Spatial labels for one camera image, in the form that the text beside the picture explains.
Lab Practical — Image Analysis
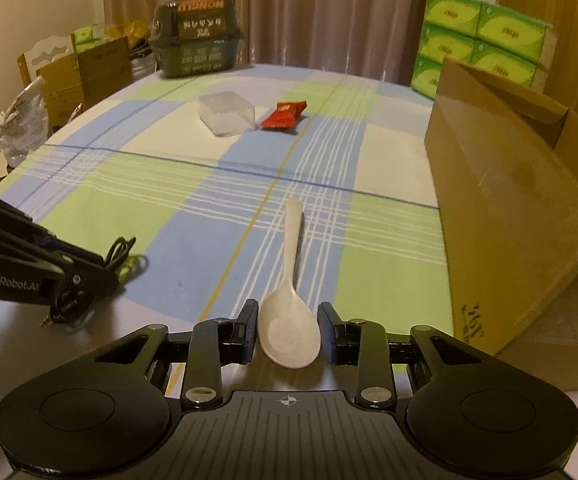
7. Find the dark green lidded container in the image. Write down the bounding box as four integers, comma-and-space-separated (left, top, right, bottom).
149, 0, 246, 79

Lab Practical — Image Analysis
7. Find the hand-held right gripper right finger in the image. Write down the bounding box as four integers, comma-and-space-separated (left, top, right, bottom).
50, 260, 120, 307

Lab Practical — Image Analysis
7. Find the beige plastic spoon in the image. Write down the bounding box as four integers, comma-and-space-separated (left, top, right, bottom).
259, 197, 322, 370

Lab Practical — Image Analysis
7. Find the red sachet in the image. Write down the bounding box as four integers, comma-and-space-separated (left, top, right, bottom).
260, 101, 308, 133

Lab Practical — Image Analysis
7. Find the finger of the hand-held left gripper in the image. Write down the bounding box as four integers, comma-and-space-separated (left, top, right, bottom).
94, 299, 260, 408
317, 301, 494, 408

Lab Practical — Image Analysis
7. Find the clear plastic box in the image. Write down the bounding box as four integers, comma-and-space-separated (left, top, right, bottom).
198, 91, 256, 137

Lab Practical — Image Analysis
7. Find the yellow plastic bag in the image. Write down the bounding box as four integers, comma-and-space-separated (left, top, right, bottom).
103, 20, 150, 52

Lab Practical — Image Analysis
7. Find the brown storage carton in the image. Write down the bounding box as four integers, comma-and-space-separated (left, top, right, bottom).
76, 36, 134, 107
35, 59, 88, 127

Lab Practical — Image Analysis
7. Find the white plastic bag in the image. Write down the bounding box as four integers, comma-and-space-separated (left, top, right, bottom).
0, 76, 50, 169

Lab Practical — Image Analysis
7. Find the white chair back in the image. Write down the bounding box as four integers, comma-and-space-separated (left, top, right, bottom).
18, 35, 78, 83

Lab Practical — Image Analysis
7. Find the plaid tablecloth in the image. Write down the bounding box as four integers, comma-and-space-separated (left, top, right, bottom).
0, 62, 458, 391

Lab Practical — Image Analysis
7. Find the steel pot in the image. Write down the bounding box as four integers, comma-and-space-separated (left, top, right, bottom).
129, 52, 158, 79

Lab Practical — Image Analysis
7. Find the black cable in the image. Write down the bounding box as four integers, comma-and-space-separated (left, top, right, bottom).
39, 236, 150, 333

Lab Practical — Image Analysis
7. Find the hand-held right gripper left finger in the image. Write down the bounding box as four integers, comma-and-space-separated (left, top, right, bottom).
0, 180, 106, 270

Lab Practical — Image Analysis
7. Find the stack of green tissue packs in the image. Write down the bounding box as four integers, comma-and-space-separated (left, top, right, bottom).
411, 0, 554, 98

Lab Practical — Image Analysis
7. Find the brown cardboard box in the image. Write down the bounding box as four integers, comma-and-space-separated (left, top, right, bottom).
424, 56, 578, 392

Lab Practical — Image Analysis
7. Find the pink-brown curtain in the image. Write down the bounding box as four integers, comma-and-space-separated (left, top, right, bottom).
101, 0, 434, 86

